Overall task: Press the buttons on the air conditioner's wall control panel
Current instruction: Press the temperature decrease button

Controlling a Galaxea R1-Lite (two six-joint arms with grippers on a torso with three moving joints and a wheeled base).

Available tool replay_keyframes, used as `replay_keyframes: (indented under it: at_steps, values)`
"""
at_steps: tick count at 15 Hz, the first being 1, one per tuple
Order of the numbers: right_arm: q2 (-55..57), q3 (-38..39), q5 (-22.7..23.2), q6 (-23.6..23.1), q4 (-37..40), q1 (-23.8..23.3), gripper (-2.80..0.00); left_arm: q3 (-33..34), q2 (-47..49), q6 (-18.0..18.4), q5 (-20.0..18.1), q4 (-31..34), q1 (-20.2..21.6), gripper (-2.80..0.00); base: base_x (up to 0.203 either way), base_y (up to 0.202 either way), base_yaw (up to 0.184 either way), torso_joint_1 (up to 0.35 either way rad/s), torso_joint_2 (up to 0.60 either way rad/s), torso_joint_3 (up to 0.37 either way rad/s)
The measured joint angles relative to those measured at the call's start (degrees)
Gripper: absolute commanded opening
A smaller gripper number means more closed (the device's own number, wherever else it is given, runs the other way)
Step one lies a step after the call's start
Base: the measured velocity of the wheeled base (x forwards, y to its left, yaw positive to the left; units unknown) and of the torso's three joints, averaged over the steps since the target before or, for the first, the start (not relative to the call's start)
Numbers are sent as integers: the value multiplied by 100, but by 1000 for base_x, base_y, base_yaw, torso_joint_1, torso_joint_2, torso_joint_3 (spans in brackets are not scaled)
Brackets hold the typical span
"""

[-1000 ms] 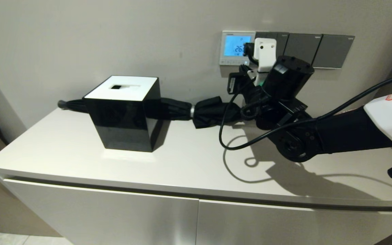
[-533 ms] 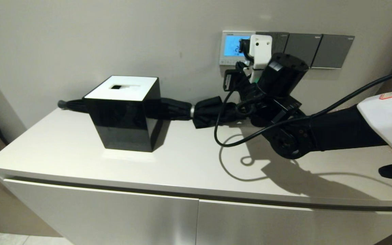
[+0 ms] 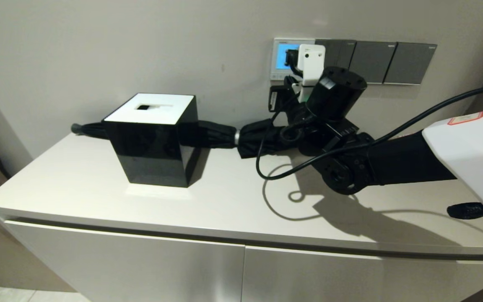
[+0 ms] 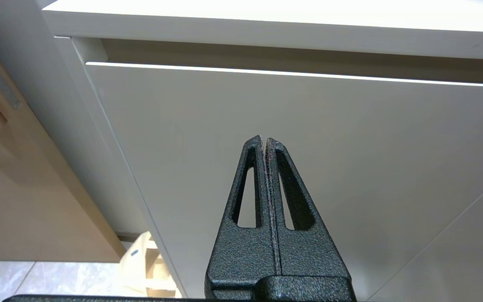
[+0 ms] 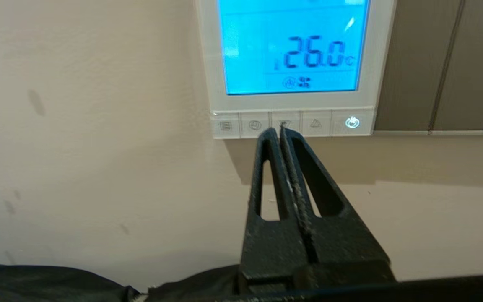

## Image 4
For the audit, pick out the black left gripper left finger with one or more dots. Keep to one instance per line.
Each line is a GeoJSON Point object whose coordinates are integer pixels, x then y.
{"type": "Point", "coordinates": [241, 256]}

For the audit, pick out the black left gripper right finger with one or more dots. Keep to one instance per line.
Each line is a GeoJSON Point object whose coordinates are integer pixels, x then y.
{"type": "Point", "coordinates": [308, 256]}

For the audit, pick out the cream bag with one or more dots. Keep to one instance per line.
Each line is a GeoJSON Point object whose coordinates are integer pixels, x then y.
{"type": "Point", "coordinates": [141, 260]}

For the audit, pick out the white cabinet door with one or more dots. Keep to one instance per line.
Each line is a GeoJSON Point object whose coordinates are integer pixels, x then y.
{"type": "Point", "coordinates": [183, 147]}

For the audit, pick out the brown wooden furniture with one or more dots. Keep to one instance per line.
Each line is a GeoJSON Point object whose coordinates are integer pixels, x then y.
{"type": "Point", "coordinates": [36, 201]}

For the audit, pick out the white cabinet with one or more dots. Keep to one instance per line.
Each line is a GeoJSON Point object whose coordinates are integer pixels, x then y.
{"type": "Point", "coordinates": [266, 29]}

